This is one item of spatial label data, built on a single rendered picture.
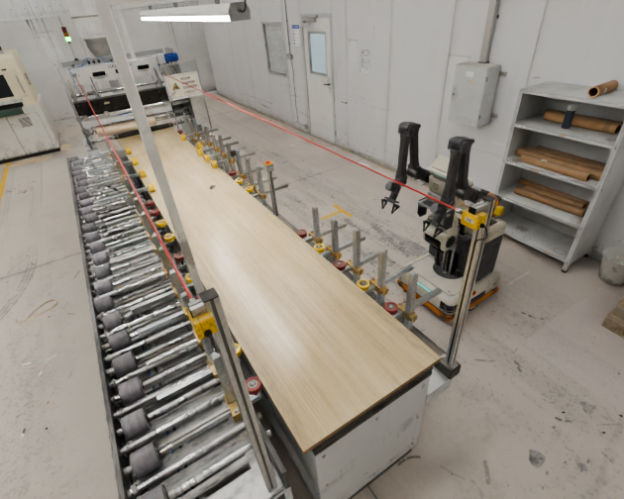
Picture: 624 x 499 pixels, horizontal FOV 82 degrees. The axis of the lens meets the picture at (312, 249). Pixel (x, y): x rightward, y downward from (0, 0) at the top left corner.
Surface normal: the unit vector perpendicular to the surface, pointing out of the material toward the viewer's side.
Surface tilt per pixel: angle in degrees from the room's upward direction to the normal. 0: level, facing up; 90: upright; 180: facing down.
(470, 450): 0
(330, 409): 0
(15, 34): 90
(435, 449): 0
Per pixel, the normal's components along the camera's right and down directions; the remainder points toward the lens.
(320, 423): -0.07, -0.81
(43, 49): 0.53, 0.46
